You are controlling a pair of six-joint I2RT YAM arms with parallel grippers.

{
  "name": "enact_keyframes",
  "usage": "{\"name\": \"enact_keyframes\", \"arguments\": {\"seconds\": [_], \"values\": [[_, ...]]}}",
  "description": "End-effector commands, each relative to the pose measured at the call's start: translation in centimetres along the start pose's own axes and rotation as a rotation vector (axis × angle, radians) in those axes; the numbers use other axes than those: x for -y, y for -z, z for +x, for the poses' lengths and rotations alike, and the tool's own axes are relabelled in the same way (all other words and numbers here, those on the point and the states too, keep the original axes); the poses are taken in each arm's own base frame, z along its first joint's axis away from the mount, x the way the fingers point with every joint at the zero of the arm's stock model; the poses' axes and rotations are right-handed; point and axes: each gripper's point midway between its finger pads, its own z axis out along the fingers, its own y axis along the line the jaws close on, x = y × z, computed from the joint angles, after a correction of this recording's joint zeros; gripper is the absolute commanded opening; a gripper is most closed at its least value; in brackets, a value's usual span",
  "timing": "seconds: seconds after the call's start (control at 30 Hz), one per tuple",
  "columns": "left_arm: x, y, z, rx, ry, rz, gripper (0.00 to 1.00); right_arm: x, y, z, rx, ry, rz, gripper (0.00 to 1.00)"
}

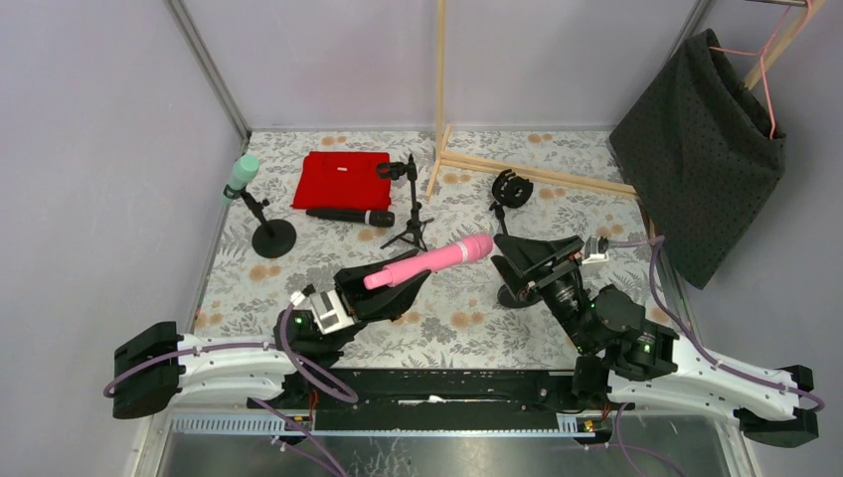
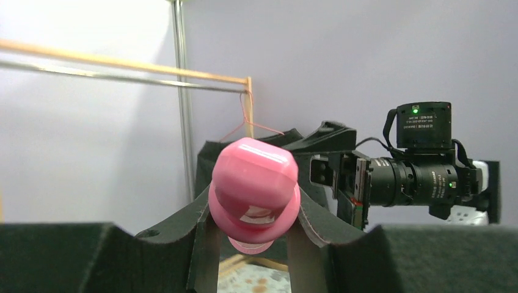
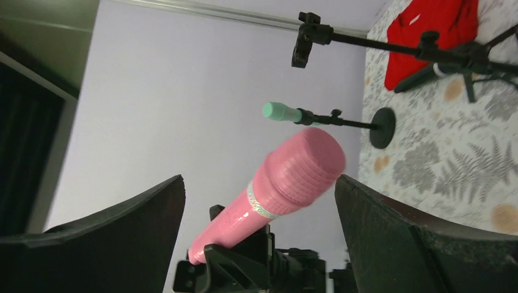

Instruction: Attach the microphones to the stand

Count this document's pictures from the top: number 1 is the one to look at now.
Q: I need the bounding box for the pink microphone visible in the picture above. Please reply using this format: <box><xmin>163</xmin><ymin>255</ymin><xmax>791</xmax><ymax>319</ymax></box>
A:
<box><xmin>363</xmin><ymin>234</ymin><xmax>493</xmax><ymax>290</ymax></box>

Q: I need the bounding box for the round-base mic stand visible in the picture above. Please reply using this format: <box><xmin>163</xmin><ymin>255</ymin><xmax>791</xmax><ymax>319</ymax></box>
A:
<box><xmin>489</xmin><ymin>169</ymin><xmax>541</xmax><ymax>309</ymax></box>
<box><xmin>223</xmin><ymin>186</ymin><xmax>297</xmax><ymax>258</ymax></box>

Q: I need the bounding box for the mint green microphone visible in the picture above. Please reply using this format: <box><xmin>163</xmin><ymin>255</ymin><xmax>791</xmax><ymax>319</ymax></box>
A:
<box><xmin>221</xmin><ymin>154</ymin><xmax>260</xmax><ymax>205</ymax></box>

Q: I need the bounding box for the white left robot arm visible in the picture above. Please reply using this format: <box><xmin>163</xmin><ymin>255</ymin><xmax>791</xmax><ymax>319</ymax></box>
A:
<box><xmin>103</xmin><ymin>251</ymin><xmax>432</xmax><ymax>419</ymax></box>

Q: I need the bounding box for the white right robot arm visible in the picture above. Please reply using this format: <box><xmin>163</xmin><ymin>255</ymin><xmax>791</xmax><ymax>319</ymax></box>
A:
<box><xmin>492</xmin><ymin>234</ymin><xmax>819</xmax><ymax>448</ymax></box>

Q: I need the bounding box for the black tripod mic stand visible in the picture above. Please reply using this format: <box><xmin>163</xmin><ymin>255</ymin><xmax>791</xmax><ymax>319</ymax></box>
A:
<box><xmin>376</xmin><ymin>153</ymin><xmax>433</xmax><ymax>252</ymax></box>

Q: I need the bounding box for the black microphone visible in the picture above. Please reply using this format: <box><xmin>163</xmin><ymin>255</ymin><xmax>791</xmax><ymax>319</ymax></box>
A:
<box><xmin>305</xmin><ymin>208</ymin><xmax>396</xmax><ymax>228</ymax></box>

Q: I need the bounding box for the floral table mat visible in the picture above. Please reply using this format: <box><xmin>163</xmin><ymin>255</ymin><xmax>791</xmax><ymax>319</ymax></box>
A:
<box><xmin>193</xmin><ymin>131</ymin><xmax>669</xmax><ymax>369</ymax></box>

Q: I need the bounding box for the red folded cloth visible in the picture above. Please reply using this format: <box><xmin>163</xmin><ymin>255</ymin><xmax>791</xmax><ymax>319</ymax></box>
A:
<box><xmin>291</xmin><ymin>151</ymin><xmax>392</xmax><ymax>211</ymax></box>

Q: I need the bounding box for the wooden clothes rack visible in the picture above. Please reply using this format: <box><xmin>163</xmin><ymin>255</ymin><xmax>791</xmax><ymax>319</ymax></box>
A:
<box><xmin>423</xmin><ymin>0</ymin><xmax>828</xmax><ymax>246</ymax></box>

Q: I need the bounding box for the dark dotted hanging garment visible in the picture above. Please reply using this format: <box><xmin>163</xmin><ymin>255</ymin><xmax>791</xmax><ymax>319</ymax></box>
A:
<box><xmin>609</xmin><ymin>29</ymin><xmax>786</xmax><ymax>289</ymax></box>

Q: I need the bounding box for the pink clothes hanger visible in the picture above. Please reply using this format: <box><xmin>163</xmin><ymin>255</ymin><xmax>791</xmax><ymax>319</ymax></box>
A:
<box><xmin>709</xmin><ymin>0</ymin><xmax>825</xmax><ymax>140</ymax></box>

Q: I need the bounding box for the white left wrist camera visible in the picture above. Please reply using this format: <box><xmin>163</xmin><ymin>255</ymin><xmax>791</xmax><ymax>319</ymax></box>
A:
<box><xmin>290</xmin><ymin>286</ymin><xmax>358</xmax><ymax>335</ymax></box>

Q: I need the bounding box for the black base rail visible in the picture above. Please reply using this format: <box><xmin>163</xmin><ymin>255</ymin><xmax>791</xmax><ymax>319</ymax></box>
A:
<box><xmin>267</xmin><ymin>369</ymin><xmax>620</xmax><ymax>432</ymax></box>

